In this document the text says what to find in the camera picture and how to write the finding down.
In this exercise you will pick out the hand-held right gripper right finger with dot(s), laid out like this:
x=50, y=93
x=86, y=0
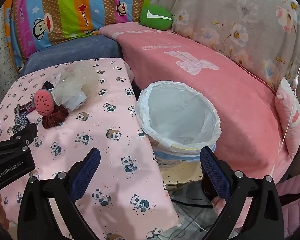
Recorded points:
x=215, y=173

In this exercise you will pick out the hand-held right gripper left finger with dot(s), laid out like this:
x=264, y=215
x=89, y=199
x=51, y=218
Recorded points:
x=86, y=173

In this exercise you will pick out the dark red velvet scrunchie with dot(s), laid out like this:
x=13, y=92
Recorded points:
x=52, y=121

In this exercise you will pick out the pink watermelon shaped pouch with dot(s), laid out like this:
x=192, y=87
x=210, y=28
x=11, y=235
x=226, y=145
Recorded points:
x=43, y=102

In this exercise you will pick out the blue and white bin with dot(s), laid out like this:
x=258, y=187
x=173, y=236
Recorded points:
x=180, y=156

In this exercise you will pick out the white mesh cloth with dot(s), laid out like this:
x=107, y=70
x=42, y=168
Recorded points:
x=75, y=85

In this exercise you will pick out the bin with white liner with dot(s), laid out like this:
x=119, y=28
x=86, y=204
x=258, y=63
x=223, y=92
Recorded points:
x=177, y=110

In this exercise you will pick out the purple striped hair clip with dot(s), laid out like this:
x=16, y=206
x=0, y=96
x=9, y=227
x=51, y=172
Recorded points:
x=27, y=105

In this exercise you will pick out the pink panda print cloth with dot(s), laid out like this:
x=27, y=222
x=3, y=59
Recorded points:
x=102, y=122

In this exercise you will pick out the grey speckled cloth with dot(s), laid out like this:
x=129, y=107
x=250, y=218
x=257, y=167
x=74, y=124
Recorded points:
x=2, y=67

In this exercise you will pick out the pink blanket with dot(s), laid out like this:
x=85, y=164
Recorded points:
x=227, y=110

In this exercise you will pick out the pink backpack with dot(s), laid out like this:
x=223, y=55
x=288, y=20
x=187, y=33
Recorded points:
x=290, y=187

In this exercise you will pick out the blue sofa cushion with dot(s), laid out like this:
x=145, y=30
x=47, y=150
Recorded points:
x=77, y=48

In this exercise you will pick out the pink pillow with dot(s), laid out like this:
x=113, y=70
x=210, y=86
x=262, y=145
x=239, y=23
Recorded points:
x=287, y=100

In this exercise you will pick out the colourful monkey print pillow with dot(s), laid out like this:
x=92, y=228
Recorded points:
x=65, y=5

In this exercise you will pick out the grey floral blanket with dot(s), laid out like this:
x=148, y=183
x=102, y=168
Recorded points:
x=227, y=12

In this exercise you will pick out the green round cushion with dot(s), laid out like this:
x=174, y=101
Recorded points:
x=155, y=23

